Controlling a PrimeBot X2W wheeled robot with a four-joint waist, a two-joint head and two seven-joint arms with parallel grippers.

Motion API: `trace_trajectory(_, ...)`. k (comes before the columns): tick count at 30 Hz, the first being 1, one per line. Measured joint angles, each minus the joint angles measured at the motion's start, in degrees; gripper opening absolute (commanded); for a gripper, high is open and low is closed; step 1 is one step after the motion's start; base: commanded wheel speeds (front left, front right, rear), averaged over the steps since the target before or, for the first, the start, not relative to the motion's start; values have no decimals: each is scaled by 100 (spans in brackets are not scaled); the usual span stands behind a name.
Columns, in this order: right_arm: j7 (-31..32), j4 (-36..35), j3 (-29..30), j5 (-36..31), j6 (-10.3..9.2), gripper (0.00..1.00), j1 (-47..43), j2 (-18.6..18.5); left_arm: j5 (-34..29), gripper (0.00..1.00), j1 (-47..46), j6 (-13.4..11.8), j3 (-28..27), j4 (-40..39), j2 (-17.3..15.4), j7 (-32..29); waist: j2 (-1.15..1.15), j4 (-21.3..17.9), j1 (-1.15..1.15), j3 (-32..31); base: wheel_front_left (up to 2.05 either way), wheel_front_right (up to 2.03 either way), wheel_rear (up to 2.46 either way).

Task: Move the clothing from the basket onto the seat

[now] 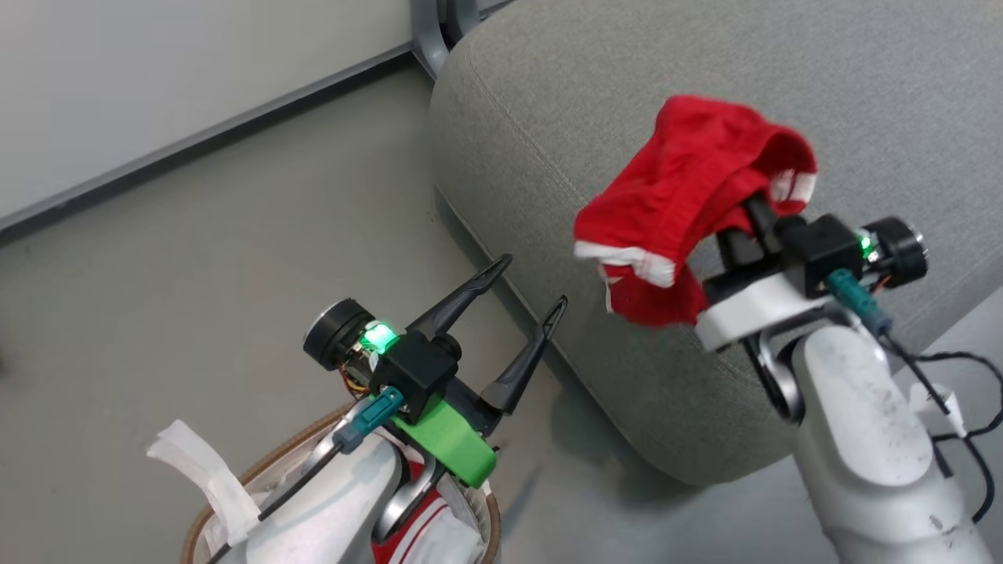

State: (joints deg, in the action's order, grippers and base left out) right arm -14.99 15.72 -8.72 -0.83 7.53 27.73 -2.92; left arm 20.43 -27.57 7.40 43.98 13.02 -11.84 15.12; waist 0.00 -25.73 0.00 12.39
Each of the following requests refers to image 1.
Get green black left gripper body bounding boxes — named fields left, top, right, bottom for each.
left=389, top=380, right=503, bottom=487

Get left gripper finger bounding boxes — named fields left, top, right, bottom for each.
left=480, top=295, right=568, bottom=415
left=405, top=253, right=514, bottom=353

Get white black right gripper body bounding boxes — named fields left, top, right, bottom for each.
left=694, top=255, right=856, bottom=353

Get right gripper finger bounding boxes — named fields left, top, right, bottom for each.
left=716, top=227, right=766, bottom=273
left=741, top=193, right=780, bottom=245

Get red shorts with white trim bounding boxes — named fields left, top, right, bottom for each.
left=574, top=95, right=818, bottom=327

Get round wicker laundry basket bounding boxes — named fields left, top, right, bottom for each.
left=182, top=402, right=502, bottom=564

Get red white striped garment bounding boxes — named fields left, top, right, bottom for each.
left=371, top=461, right=491, bottom=564

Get grey fabric sofa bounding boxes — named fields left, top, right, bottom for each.
left=429, top=0, right=1003, bottom=487

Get grey metal furniture leg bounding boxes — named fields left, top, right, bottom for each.
left=410, top=0, right=520, bottom=80

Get teal left cable connector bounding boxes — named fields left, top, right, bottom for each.
left=332, top=387, right=405, bottom=456

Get teal cable connector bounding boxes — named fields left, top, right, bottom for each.
left=827, top=269, right=895, bottom=338
left=332, top=387, right=405, bottom=456

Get teal right cable connector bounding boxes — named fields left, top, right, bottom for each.
left=827, top=269, right=895, bottom=338

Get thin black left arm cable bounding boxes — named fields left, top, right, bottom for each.
left=206, top=445, right=346, bottom=564

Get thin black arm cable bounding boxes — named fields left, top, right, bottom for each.
left=206, top=445, right=346, bottom=564
left=881, top=332, right=1003, bottom=526

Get white cable clip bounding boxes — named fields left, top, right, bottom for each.
left=907, top=382, right=970, bottom=440

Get white basket liner strap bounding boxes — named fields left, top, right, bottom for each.
left=147, top=420, right=262, bottom=548

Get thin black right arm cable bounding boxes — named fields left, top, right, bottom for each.
left=881, top=332, right=1003, bottom=526

